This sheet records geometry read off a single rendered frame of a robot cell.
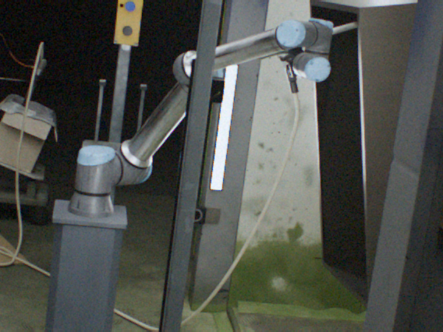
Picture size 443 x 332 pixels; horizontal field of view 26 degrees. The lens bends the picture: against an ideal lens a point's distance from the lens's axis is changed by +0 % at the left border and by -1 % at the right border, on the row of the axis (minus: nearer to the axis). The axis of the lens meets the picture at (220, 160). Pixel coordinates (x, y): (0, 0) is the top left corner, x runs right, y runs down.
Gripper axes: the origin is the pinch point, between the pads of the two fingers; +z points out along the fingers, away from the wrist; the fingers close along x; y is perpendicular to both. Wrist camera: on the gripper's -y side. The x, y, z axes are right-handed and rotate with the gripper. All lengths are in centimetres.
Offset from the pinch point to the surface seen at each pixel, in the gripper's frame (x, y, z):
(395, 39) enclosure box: 35.2, 2.6, -25.6
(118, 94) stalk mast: -56, 19, 117
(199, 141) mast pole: -59, -4, -97
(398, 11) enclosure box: 39.2, -7.1, -25.5
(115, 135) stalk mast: -63, 38, 117
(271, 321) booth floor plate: -21, 141, 69
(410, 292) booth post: -43, 12, -195
